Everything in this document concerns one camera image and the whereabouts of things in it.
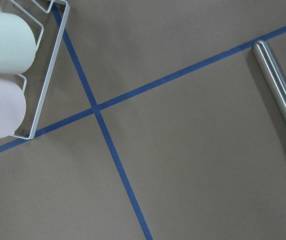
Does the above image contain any steel muddler black tip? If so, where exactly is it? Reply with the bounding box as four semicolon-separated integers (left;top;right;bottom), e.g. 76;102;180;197
252;40;286;124

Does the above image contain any pale pink plastic cup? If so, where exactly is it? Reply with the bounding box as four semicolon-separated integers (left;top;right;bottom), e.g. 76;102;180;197
0;78;26;138

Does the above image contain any pale green plastic cup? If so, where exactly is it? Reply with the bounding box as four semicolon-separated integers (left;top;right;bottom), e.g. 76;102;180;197
0;12;36;75

